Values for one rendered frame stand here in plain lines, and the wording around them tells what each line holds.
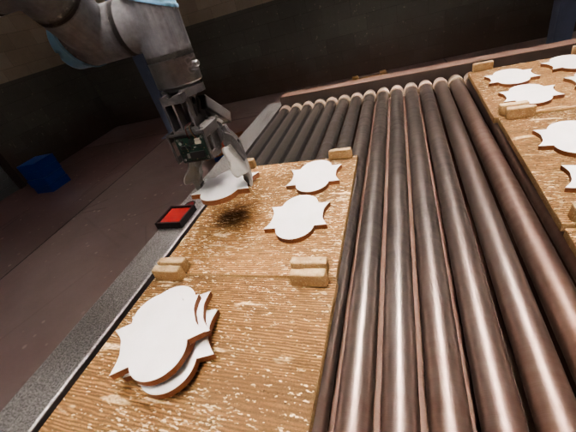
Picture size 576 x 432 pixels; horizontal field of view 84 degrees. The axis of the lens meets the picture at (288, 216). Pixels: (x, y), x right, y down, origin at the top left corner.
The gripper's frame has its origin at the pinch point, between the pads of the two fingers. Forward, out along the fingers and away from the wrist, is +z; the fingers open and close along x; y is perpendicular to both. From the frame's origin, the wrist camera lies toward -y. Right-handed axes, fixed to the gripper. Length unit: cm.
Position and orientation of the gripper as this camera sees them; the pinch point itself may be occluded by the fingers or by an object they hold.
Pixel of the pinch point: (225, 184)
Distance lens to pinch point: 67.0
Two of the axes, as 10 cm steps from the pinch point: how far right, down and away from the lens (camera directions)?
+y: -1.6, 5.7, -8.1
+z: 2.3, 8.2, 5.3
